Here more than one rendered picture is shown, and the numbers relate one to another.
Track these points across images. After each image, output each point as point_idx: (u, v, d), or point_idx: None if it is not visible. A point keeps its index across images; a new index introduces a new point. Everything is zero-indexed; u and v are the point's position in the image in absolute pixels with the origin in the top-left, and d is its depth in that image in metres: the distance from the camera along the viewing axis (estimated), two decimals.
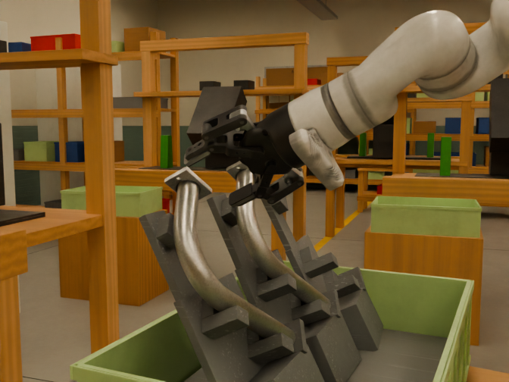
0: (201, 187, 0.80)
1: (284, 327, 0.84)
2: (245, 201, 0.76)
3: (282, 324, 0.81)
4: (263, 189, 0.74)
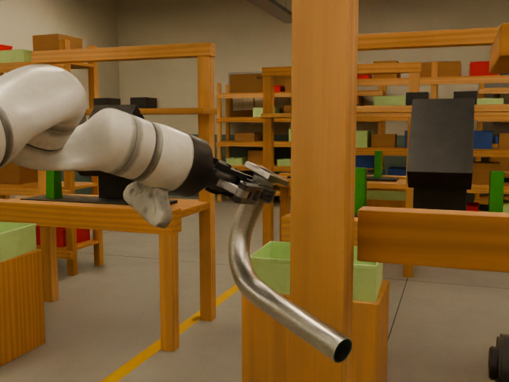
0: (270, 173, 0.77)
1: (341, 335, 0.64)
2: (257, 200, 0.77)
3: (320, 331, 0.65)
4: None
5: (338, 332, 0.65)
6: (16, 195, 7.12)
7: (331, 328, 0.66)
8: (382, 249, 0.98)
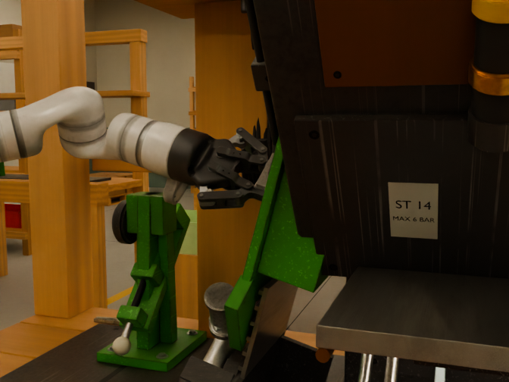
0: (266, 179, 0.73)
1: (210, 359, 0.72)
2: None
3: (211, 345, 0.74)
4: None
5: (215, 355, 0.72)
6: None
7: (217, 348, 0.73)
8: (108, 160, 1.23)
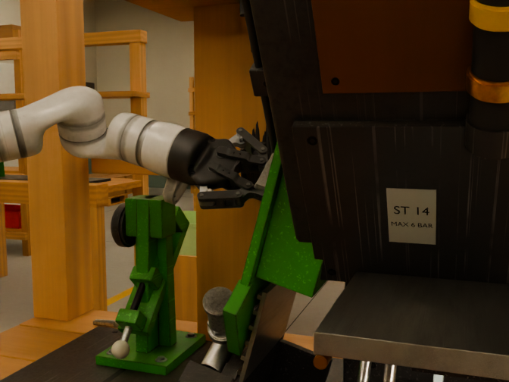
0: (266, 179, 0.73)
1: (210, 359, 0.72)
2: None
3: (211, 345, 0.74)
4: None
5: (215, 355, 0.73)
6: None
7: (217, 348, 0.73)
8: (107, 162, 1.23)
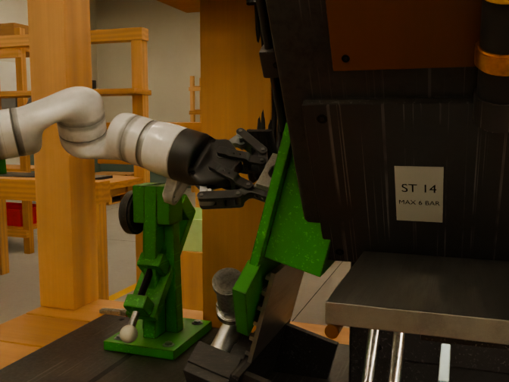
0: (266, 179, 0.73)
1: None
2: (264, 198, 0.76)
3: (210, 345, 0.74)
4: None
5: None
6: None
7: (216, 348, 0.73)
8: None
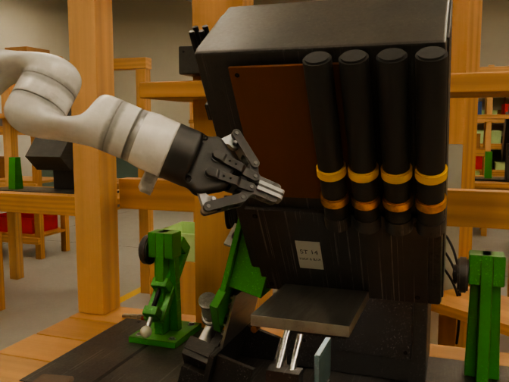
0: (230, 240, 1.20)
1: None
2: (261, 197, 0.77)
3: None
4: (237, 191, 0.77)
5: None
6: None
7: None
8: (131, 201, 1.72)
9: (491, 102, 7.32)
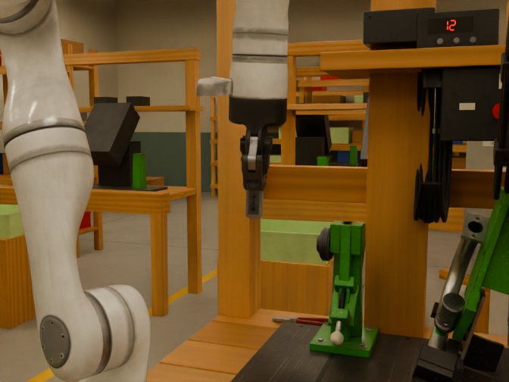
0: (468, 232, 1.02)
1: None
2: (245, 200, 0.76)
3: None
4: None
5: None
6: None
7: None
8: (278, 190, 1.54)
9: None
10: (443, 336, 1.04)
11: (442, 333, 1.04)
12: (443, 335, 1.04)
